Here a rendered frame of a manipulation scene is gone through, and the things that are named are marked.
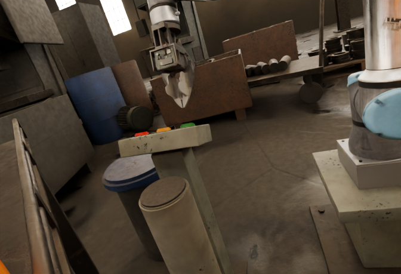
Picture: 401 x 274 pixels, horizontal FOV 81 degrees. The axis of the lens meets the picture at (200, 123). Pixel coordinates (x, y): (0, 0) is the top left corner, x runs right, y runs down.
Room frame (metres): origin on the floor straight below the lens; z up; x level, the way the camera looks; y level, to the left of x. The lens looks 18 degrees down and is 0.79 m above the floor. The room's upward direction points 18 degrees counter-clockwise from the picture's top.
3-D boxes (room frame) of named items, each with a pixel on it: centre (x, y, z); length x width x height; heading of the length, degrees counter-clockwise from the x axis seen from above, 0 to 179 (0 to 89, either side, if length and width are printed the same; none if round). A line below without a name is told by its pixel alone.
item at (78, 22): (4.78, 1.60, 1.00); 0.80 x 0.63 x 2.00; 73
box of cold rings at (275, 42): (3.96, -1.30, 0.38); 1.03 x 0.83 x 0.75; 71
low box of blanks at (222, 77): (2.63, -0.18, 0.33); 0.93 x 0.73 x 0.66; 75
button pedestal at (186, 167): (0.64, 0.11, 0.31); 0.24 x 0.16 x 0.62; 68
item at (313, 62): (2.51, -0.88, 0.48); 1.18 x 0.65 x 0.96; 58
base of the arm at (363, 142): (0.59, -0.47, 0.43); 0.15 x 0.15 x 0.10
